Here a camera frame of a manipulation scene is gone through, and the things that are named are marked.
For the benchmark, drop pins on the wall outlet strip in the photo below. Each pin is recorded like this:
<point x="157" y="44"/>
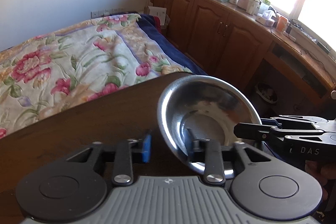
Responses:
<point x="106" y="12"/>

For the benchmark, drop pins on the wooden sideboard cabinet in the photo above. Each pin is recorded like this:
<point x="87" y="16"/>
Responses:
<point x="276" y="74"/>

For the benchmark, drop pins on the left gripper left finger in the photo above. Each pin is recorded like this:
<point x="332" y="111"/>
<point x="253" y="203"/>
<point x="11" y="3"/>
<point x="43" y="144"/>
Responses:
<point x="116" y="160"/>

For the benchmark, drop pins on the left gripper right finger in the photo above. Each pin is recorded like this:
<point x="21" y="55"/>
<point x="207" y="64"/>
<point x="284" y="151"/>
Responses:
<point x="248" y="162"/>

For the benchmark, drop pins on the right hand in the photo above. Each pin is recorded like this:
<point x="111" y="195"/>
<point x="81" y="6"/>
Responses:
<point x="322" y="173"/>

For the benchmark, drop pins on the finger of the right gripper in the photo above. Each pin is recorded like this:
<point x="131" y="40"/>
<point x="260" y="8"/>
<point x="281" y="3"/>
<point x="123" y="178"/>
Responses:
<point x="293" y="119"/>
<point x="265" y="132"/>

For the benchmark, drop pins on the small steel bowl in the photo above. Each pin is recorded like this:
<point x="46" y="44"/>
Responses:
<point x="205" y="106"/>

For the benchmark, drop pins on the dark blue blanket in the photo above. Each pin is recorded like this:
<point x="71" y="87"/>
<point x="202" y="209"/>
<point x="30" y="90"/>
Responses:
<point x="147" y="44"/>

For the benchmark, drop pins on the white cardboard box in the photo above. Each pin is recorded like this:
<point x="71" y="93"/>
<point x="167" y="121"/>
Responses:
<point x="159" y="12"/>

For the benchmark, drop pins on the floral bedspread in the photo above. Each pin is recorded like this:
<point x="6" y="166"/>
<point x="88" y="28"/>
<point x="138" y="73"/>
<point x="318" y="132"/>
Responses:
<point x="51" y="73"/>

